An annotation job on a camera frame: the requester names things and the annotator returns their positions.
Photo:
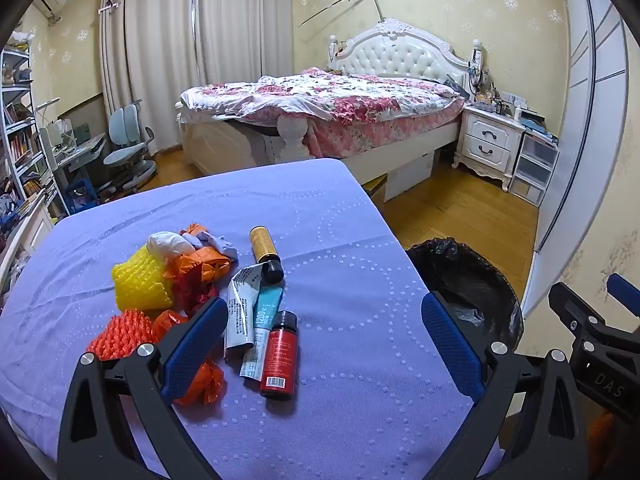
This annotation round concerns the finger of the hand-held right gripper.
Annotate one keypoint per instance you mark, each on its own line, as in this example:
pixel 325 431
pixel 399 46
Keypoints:
pixel 622 292
pixel 575 310

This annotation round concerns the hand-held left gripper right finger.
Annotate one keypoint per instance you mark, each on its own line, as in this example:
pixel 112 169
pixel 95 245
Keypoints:
pixel 450 345

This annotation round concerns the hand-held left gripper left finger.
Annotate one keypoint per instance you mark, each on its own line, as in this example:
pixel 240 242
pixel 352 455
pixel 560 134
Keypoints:
pixel 195 350

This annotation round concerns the orange plastic bag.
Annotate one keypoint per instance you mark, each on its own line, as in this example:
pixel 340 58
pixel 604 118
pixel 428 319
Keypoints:
pixel 207 385

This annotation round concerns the red wrapper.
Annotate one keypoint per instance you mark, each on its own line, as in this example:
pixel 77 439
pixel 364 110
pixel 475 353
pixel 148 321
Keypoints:
pixel 192 292

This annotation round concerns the white squeezed tube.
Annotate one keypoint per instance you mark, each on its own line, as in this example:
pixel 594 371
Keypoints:
pixel 240 310

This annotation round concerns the bin with black liner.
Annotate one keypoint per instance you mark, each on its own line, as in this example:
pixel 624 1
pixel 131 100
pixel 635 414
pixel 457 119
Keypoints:
pixel 475 285

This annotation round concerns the red foam fruit net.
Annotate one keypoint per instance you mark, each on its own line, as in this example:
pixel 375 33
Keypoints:
pixel 125 335

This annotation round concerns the teal squeezed tube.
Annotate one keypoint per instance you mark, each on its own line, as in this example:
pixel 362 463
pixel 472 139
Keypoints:
pixel 265 310

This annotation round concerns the red bottle with black cap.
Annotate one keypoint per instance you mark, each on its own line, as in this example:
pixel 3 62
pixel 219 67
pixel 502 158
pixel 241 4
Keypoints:
pixel 280 355

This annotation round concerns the yellow foam fruit net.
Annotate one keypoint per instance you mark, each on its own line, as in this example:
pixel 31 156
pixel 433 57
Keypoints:
pixel 137 280

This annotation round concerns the yellow bottle with black cap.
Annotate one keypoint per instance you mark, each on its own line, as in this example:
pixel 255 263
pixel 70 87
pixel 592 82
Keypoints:
pixel 262 245

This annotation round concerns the orange wrapper with dark print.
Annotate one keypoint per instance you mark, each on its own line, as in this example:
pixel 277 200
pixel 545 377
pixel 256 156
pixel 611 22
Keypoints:
pixel 200 262

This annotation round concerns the purple white crumpled wrapper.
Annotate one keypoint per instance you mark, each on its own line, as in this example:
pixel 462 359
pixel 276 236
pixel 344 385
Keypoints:
pixel 220 245

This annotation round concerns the white crumpled tissue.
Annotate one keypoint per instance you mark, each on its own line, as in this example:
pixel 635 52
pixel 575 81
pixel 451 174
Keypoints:
pixel 167 244

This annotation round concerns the small orange crumpled wrapper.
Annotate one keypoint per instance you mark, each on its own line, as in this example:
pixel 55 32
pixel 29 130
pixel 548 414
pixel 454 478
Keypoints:
pixel 196 230

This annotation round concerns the clear plastic drawer unit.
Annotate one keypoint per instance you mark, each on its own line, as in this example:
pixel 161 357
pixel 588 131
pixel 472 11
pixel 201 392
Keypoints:
pixel 535 167

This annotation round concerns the white cardboard box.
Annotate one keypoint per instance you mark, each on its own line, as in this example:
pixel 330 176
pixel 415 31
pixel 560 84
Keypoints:
pixel 407 177

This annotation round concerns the purple tablecloth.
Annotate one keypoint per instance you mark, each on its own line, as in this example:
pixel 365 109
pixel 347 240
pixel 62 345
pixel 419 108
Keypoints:
pixel 325 210

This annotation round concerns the white wardrobe sliding door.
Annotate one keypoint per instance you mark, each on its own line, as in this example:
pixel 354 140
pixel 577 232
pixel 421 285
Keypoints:
pixel 595 110

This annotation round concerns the blue plastic stool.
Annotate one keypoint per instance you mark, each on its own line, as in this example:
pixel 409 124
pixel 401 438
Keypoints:
pixel 82 197

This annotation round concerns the white nightstand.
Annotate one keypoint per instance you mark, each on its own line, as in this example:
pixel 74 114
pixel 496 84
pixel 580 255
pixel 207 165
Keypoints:
pixel 487 140

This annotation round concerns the white low cabinet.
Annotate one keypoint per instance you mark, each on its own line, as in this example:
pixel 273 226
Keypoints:
pixel 27 240

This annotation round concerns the grey study desk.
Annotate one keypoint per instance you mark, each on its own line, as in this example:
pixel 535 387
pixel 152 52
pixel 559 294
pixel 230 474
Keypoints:
pixel 80 152

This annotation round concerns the light blue desk chair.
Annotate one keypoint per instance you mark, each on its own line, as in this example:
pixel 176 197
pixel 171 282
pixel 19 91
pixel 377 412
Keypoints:
pixel 122 130

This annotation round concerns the clutter on nightstand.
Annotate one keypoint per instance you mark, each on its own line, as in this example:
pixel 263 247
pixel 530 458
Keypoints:
pixel 487 87

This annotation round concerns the floral pink quilt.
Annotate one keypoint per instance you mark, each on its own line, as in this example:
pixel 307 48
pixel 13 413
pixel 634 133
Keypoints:
pixel 350 95

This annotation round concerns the white bookshelf with books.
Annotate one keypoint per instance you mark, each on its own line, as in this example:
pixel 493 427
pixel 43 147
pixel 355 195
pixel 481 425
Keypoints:
pixel 17 145

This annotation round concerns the white bed with tufted headboard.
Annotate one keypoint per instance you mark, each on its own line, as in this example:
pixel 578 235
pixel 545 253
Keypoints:
pixel 400 55

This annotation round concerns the beige curtain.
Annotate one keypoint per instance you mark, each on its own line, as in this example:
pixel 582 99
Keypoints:
pixel 150 50
pixel 245 25

